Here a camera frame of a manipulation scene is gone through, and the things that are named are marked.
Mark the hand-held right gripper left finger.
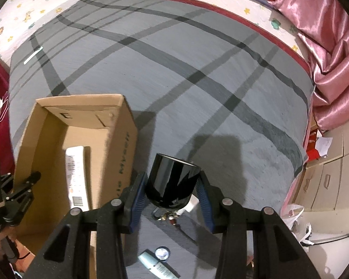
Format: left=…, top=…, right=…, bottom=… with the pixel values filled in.
left=23, top=173, right=148, bottom=279

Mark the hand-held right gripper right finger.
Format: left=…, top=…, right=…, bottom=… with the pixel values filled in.
left=196, top=171, right=324, bottom=279

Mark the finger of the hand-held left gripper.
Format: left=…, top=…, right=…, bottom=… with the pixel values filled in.
left=4, top=171, right=42, bottom=220

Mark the metal key bunch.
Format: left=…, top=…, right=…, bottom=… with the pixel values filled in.
left=151, top=208, right=184, bottom=226

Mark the black glossy cylinder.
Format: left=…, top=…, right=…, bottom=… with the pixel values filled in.
left=145, top=153, right=202, bottom=210

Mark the white remote control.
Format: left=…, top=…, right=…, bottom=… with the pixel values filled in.
left=64, top=146, right=92, bottom=211

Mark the brown cardboard box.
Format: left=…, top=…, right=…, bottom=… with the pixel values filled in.
left=13, top=94, right=138, bottom=279

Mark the white tube with cap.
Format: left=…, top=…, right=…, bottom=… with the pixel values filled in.
left=137, top=246, right=182, bottom=279

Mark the white plastic bag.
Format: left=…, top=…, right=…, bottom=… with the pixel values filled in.
left=280, top=204, right=315, bottom=247

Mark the red tufted cushion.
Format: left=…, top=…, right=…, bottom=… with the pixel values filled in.
left=0, top=51, right=16, bottom=178

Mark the red box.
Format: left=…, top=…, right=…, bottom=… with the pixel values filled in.
left=306, top=125, right=321, bottom=160

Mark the beige drawer cabinet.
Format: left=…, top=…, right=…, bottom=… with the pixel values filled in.
left=292, top=116, right=349, bottom=213

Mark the white blanket label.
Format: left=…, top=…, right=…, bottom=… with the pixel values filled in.
left=23, top=46, right=44, bottom=65

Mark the white crumpled paper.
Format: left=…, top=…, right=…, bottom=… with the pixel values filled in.
left=315, top=135, right=333, bottom=158

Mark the grey plaid blanket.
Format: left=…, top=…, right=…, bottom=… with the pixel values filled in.
left=8, top=0, right=315, bottom=279

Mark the pink satin curtain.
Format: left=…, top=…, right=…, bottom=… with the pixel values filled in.
left=269, top=0, right=349, bottom=133

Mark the white charger cable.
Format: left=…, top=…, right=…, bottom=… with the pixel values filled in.
left=0, top=92, right=10, bottom=126

